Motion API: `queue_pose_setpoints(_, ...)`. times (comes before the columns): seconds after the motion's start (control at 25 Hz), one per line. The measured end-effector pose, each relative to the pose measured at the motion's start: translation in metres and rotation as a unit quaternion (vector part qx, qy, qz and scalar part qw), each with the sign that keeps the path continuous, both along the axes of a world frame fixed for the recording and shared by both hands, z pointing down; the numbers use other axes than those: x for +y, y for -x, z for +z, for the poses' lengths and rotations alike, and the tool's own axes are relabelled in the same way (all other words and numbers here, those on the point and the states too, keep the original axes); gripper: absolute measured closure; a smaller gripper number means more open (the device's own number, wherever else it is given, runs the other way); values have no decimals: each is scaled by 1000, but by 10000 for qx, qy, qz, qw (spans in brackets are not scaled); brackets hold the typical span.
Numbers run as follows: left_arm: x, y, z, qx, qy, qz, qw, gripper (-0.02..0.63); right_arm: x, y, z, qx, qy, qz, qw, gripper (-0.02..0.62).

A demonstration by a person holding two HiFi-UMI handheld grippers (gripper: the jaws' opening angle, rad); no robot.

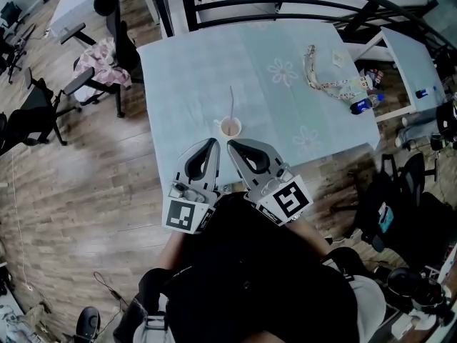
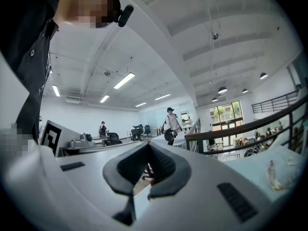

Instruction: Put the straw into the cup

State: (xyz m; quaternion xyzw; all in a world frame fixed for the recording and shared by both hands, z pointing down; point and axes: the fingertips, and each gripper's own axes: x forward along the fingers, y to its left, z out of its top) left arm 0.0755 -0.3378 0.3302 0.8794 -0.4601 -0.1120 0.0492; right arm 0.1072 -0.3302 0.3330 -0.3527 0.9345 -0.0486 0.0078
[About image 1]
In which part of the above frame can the small colourful carton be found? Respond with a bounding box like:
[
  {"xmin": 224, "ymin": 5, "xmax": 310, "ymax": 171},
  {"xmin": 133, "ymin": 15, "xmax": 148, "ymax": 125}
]
[{"xmin": 367, "ymin": 69, "xmax": 386, "ymax": 88}]

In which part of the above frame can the black helmet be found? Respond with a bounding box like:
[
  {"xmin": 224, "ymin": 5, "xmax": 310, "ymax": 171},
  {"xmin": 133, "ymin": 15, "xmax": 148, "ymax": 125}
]
[{"xmin": 387, "ymin": 267, "xmax": 447, "ymax": 312}]

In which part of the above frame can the person's black shirt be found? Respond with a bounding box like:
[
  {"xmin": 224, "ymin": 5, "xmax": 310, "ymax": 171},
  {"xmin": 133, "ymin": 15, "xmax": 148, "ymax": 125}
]
[{"xmin": 114, "ymin": 191, "xmax": 360, "ymax": 343}]

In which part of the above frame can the white metal table frame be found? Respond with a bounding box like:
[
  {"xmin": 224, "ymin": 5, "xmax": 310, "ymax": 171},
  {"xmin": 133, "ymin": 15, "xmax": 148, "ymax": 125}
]
[{"xmin": 351, "ymin": 30, "xmax": 418, "ymax": 123}]

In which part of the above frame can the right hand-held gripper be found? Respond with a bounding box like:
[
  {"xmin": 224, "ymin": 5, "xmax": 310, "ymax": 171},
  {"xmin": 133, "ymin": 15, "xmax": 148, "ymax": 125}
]
[{"xmin": 226, "ymin": 139, "xmax": 315, "ymax": 227}]

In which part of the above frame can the black backpack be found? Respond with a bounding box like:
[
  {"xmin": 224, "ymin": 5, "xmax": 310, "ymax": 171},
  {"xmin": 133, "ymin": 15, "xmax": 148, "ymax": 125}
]
[{"xmin": 351, "ymin": 175, "xmax": 401, "ymax": 253}]

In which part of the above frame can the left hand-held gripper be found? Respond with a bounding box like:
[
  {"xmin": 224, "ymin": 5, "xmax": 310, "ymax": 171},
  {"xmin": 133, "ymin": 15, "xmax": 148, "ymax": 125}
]
[{"xmin": 161, "ymin": 137, "xmax": 223, "ymax": 236}]

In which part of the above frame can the purple straw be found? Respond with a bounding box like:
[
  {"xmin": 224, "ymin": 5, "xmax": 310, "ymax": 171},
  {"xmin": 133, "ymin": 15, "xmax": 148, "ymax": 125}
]
[{"xmin": 228, "ymin": 85, "xmax": 238, "ymax": 137}]

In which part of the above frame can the cartoon plush charm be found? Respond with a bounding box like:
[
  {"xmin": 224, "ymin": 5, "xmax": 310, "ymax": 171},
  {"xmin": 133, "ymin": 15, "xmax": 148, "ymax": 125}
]
[{"xmin": 338, "ymin": 76, "xmax": 374, "ymax": 101}]

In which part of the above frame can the teal pouch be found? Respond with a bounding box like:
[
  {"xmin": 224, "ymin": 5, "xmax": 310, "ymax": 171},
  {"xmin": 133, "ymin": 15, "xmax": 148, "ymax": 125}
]
[{"xmin": 378, "ymin": 202, "xmax": 395, "ymax": 234}]

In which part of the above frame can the blue soda bottle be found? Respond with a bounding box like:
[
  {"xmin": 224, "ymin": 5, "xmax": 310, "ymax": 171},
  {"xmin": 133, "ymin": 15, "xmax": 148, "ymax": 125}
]
[{"xmin": 348, "ymin": 93, "xmax": 386, "ymax": 116}]

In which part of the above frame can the white cup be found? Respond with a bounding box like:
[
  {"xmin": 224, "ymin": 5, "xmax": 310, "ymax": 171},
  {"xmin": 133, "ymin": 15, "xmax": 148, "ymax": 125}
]
[{"xmin": 213, "ymin": 116, "xmax": 243, "ymax": 138}]

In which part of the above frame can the thin white floor cable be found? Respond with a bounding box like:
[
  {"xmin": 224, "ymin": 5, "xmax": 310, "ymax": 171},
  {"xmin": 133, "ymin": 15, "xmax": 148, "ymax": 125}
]
[{"xmin": 10, "ymin": 148, "xmax": 36, "ymax": 292}]

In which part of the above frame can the plain pale blue tablecloth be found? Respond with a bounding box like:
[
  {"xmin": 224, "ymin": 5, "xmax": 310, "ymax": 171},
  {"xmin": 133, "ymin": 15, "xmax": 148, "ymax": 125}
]
[
  {"xmin": 380, "ymin": 26, "xmax": 447, "ymax": 112},
  {"xmin": 48, "ymin": 0, "xmax": 99, "ymax": 41}
]

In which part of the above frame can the person's right forearm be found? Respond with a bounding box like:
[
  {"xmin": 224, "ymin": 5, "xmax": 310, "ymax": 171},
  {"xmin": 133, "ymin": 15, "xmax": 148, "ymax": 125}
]
[{"xmin": 286, "ymin": 219, "xmax": 333, "ymax": 259}]

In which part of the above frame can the black office chair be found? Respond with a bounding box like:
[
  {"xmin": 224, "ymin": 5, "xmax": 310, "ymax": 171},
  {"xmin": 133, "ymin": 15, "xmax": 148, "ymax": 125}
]
[
  {"xmin": 0, "ymin": 68, "xmax": 83, "ymax": 156},
  {"xmin": 0, "ymin": 1, "xmax": 31, "ymax": 84},
  {"xmin": 380, "ymin": 151, "xmax": 457, "ymax": 264},
  {"xmin": 60, "ymin": 0, "xmax": 146, "ymax": 118}
]

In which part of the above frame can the black rounded seat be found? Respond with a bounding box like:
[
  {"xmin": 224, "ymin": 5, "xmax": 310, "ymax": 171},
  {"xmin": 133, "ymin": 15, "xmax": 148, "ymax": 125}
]
[{"xmin": 75, "ymin": 306, "xmax": 101, "ymax": 339}]

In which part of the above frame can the person's left forearm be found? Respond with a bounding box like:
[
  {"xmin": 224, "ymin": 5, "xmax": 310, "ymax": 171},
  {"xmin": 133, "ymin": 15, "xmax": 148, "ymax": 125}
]
[{"xmin": 155, "ymin": 229, "xmax": 189, "ymax": 274}]

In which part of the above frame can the floral light blue tablecloth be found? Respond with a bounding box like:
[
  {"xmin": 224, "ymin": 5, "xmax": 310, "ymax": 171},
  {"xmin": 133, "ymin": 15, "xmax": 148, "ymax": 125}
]
[{"xmin": 136, "ymin": 21, "xmax": 381, "ymax": 194}]

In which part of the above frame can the patterned lanyard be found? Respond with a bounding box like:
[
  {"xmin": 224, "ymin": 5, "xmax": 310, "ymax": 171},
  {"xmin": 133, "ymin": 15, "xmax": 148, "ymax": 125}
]
[{"xmin": 301, "ymin": 44, "xmax": 354, "ymax": 101}]

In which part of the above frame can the black railing wooden handrail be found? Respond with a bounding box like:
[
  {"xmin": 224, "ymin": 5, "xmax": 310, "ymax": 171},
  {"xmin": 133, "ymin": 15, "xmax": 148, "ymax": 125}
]
[{"xmin": 149, "ymin": 0, "xmax": 457, "ymax": 55}]

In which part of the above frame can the pink checked cloth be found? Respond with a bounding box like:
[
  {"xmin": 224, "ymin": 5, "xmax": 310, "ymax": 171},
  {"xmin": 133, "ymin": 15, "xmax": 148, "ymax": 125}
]
[{"xmin": 73, "ymin": 37, "xmax": 132, "ymax": 89}]

